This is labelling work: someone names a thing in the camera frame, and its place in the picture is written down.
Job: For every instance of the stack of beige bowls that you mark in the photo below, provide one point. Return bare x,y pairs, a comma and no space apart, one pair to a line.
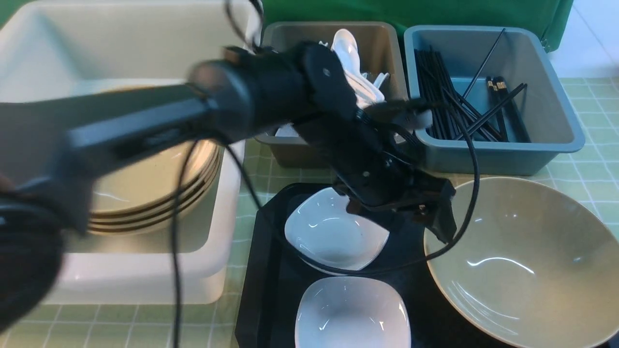
139,198

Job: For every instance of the beige noodle bowl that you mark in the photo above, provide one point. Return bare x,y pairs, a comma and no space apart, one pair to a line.
534,269

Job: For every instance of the grey spoon bin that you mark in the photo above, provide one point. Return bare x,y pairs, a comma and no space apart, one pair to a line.
379,53

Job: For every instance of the large white plastic tub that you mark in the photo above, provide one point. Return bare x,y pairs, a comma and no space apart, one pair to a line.
57,48

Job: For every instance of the black serving tray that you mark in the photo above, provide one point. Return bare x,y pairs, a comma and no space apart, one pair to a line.
276,280

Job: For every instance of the white square dish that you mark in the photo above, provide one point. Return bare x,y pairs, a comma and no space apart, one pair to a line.
352,312
322,230

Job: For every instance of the bundle of black chopsticks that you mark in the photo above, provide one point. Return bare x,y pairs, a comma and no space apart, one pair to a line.
456,116

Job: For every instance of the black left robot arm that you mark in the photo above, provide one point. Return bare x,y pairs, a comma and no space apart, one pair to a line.
53,152

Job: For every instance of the pile of white spoons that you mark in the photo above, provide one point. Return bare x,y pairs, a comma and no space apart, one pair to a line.
366,86

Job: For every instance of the green backdrop cloth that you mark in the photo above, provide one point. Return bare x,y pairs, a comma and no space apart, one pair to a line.
545,18

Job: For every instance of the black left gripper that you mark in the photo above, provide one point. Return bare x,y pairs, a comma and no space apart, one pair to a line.
329,122

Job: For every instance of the blue-grey chopstick bin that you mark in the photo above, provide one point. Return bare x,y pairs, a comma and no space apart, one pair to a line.
504,70

